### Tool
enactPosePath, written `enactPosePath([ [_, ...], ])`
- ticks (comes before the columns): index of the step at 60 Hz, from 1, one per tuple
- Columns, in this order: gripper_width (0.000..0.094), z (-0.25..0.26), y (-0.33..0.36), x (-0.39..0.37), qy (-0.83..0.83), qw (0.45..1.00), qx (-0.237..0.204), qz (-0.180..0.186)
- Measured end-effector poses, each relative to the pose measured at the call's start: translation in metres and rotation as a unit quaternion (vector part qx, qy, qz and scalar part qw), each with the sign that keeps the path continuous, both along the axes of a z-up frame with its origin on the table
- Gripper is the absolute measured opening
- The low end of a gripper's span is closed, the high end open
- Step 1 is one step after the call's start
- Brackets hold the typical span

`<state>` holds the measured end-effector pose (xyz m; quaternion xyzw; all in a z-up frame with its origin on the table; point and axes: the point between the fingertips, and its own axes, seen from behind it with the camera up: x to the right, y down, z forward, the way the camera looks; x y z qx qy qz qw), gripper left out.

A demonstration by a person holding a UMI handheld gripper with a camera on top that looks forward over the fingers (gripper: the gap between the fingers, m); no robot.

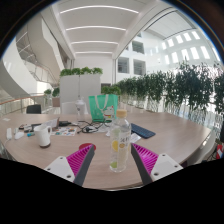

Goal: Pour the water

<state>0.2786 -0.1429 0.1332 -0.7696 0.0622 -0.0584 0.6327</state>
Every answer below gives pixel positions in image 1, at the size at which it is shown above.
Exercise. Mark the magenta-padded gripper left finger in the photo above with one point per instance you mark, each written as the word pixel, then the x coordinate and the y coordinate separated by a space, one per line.
pixel 60 166

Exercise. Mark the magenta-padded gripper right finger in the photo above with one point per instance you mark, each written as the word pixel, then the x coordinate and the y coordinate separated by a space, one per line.
pixel 165 165

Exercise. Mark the clear drink bottle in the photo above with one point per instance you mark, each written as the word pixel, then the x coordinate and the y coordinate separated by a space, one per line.
pixel 120 143

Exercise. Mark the colourful sticker sheet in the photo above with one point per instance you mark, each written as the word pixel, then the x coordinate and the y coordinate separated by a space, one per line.
pixel 65 131

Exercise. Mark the white paper sheet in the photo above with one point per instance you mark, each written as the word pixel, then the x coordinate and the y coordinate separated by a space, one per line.
pixel 135 137

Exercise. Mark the dark blue keyboard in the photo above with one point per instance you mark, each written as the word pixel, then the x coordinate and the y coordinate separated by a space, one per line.
pixel 142 130

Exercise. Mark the small blue item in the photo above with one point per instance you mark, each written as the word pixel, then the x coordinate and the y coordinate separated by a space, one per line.
pixel 30 134

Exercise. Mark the white computer mouse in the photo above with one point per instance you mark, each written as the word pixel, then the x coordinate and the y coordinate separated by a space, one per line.
pixel 19 135

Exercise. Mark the white power adapter block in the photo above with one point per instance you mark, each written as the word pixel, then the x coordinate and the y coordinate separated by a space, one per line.
pixel 9 133

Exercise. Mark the clear shaker bottle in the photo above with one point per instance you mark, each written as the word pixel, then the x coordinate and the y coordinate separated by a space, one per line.
pixel 80 108

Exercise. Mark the green tote bag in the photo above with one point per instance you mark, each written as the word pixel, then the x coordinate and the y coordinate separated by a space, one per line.
pixel 98 108

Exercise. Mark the row of green plants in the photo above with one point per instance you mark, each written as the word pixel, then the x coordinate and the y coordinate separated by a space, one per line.
pixel 186 86

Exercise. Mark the white cabinet with plants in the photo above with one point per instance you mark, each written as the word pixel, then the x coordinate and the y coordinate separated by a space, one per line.
pixel 80 86

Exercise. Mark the ceiling light strips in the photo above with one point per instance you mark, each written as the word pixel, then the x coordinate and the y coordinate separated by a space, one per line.
pixel 96 27

